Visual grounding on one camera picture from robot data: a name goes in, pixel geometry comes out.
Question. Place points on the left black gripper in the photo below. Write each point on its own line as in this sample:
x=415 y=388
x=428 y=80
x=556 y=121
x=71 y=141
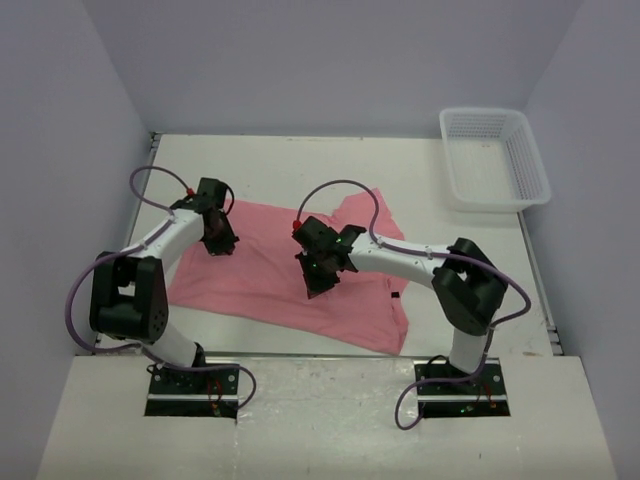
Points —
x=226 y=245

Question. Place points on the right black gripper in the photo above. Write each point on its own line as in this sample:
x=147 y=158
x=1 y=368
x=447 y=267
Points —
x=315 y=285

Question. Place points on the pink t shirt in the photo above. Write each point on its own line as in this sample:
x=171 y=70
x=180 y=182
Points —
x=262 y=280

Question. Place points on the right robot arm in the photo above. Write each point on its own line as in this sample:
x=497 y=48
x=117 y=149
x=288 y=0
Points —
x=467 y=286

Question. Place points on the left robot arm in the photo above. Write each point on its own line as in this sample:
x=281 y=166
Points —
x=129 y=299

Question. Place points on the white plastic basket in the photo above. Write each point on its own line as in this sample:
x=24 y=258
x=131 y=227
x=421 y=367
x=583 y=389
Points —
x=492 y=160

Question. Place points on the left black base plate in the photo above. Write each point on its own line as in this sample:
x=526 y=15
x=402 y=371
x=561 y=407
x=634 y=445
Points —
x=174 y=393

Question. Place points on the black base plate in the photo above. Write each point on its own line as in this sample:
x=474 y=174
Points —
x=174 y=393
x=486 y=396

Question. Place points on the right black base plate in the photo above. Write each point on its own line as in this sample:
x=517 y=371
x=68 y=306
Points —
x=486 y=396

